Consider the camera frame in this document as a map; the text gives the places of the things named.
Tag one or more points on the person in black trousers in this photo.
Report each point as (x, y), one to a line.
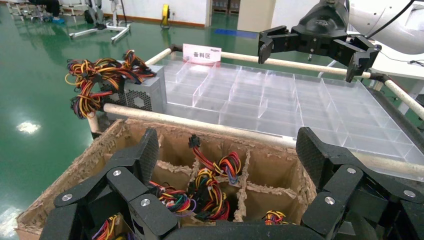
(49, 6)

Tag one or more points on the dark shelf unit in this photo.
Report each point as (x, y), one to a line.
(225, 5)

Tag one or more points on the brown cardboard divider box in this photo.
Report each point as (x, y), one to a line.
(271, 172)

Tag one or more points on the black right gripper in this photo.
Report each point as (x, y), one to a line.
(321, 30)

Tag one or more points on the white office table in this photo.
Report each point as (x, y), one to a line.
(407, 66)

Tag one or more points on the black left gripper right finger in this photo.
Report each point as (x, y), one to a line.
(348, 185)

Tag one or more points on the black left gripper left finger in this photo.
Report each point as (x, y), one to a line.
(126, 188)

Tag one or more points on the white metal frame base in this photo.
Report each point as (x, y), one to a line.
(121, 33)

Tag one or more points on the clear acrylic divider tray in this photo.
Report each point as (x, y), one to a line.
(281, 99)

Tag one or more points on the white foam padded rack leg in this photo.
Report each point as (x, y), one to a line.
(93, 122)

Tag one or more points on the white foam padded rack tube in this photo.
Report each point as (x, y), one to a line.
(149, 114)
(404, 96)
(159, 56)
(238, 56)

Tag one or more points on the yellow floor fan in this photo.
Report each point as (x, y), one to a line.
(165, 13)

